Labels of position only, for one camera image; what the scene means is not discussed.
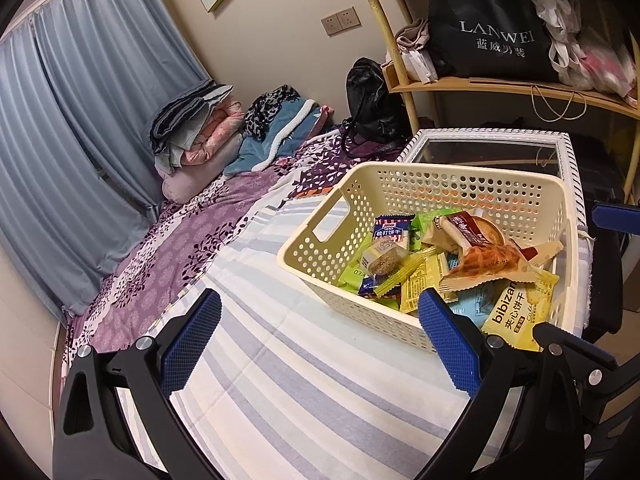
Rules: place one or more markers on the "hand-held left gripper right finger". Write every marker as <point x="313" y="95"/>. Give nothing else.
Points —
<point x="450" y="345"/>

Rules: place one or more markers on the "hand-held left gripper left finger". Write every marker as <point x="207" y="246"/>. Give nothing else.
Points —
<point x="192" y="340"/>

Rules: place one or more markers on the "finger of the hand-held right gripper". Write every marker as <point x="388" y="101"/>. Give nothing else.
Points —
<point x="585" y="347"/>
<point x="617" y="216"/>

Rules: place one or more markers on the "dark yellow snack packet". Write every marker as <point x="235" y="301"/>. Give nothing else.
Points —
<point x="420" y="285"/>

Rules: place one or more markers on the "yellow cracker print packet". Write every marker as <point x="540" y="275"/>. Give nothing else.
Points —
<point x="520" y="315"/>

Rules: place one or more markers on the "orange brown snack packet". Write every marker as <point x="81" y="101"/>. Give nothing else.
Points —
<point x="490" y="267"/>

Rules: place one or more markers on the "small dark blue snack packet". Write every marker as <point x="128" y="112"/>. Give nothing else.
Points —
<point x="369" y="286"/>

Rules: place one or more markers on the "clear sesame cake packet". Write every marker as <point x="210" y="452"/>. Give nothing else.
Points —
<point x="382" y="257"/>

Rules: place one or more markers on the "beige maroon snack packet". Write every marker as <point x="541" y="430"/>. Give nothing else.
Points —
<point x="465" y="227"/>

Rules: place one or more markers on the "cream perforated plastic basket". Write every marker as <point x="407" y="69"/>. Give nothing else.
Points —
<point x="450" y="185"/>

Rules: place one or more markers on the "black office chair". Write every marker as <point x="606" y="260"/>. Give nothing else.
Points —
<point x="605" y="280"/>

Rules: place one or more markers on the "purple floral bedsheet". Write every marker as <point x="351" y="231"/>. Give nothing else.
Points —
<point x="200" y="235"/>

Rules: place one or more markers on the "striped bed sheet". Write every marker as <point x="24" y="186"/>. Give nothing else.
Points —
<point x="300" y="385"/>

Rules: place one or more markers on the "white framed glass table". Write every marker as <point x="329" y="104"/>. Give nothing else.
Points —
<point x="500" y="152"/>

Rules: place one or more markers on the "pink plastic bag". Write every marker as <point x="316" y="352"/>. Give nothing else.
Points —
<point x="605" y="60"/>

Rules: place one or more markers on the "wooden shelf unit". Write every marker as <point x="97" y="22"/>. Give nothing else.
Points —
<point x="475" y="83"/>

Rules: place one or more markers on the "pile of folded blankets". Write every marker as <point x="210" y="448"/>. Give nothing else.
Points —
<point x="200" y="145"/>

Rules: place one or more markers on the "white plastic bags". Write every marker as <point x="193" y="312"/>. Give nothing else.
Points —
<point x="560" y="10"/>

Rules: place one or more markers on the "teal fleece blanket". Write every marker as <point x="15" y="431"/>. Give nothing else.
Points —
<point x="280" y="135"/>

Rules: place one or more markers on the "blue grey curtain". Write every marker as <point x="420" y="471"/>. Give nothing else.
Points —
<point x="75" y="135"/>

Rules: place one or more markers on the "black tote bag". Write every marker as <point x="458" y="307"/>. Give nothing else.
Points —
<point x="490" y="15"/>

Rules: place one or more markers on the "leopard print cloth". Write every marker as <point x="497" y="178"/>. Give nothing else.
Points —
<point x="267" y="110"/>

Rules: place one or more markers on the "white paper bag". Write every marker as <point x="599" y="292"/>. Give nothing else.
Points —
<point x="417" y="65"/>

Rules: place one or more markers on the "black backpack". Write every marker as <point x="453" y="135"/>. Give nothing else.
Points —
<point x="372" y="95"/>

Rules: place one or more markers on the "pink folded cloth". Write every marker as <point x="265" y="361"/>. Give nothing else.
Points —
<point x="412" y="35"/>

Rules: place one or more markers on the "wall socket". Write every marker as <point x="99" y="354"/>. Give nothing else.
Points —
<point x="341" y="21"/>

